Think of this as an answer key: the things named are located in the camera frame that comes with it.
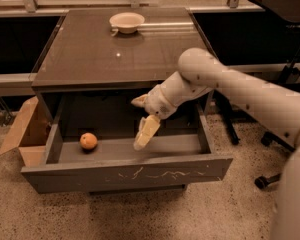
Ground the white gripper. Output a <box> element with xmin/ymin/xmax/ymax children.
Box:
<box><xmin>131</xmin><ymin>85</ymin><xmax>177</xmax><ymax>151</ymax></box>

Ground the orange fruit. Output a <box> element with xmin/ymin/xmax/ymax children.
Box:
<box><xmin>80</xmin><ymin>132</ymin><xmax>98</xmax><ymax>150</ymax></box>

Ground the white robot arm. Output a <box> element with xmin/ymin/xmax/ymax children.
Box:
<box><xmin>132</xmin><ymin>48</ymin><xmax>300</xmax><ymax>240</ymax></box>

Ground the grey cabinet with glass top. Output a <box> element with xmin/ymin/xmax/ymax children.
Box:
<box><xmin>32</xmin><ymin>7</ymin><xmax>206</xmax><ymax>119</ymax></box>

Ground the white ceramic bowl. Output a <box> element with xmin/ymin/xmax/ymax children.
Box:
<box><xmin>109</xmin><ymin>12</ymin><xmax>145</xmax><ymax>34</ymax></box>

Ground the brown cardboard box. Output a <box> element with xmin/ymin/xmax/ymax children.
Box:
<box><xmin>0</xmin><ymin>97</ymin><xmax>50</xmax><ymax>167</ymax></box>

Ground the black office chair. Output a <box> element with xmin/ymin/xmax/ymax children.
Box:
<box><xmin>215</xmin><ymin>27</ymin><xmax>300</xmax><ymax>189</ymax></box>

